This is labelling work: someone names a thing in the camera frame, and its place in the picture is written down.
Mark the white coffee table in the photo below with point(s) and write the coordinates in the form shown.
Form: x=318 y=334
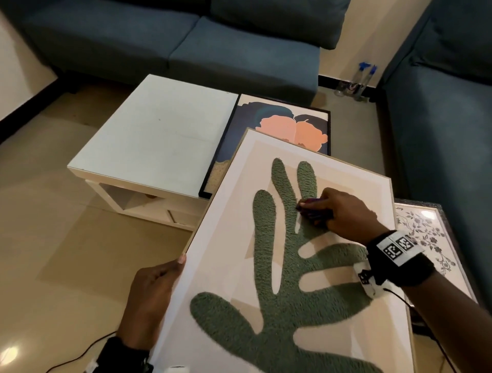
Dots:
x=161 y=130

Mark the person's right fingers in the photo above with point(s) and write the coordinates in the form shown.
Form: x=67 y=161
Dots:
x=317 y=203

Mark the clear spray bottle blue nozzle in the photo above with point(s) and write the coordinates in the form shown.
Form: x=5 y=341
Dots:
x=348 y=84
x=365 y=86

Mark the green leaf framed picture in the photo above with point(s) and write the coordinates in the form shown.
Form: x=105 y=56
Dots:
x=238 y=246

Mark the person's right hand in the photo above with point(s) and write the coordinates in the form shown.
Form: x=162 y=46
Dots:
x=349 y=219

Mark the black left wrist tracker band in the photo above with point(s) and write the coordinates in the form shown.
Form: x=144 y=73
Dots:
x=119 y=357

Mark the person's right forearm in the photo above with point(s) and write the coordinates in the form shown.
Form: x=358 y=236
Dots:
x=457 y=326

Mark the black right wrist tracker band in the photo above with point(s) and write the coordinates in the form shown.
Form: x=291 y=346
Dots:
x=399 y=261

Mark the floral pattern framed picture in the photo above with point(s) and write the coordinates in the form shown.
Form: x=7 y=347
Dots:
x=430 y=230

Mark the purple cleaning cloth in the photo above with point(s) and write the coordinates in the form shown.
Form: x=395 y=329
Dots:
x=319 y=216

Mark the person's left thumb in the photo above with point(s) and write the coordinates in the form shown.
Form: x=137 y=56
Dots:
x=171 y=265

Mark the person's left hand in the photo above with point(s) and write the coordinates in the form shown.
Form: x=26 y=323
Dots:
x=148 y=299

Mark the blue fabric sofa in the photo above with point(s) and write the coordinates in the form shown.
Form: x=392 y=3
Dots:
x=446 y=126
x=230 y=53

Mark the black wrist tracker band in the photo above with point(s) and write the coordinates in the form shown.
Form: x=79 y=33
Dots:
x=399 y=261
x=119 y=357

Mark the black framed portrait picture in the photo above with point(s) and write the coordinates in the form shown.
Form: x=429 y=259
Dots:
x=246 y=123

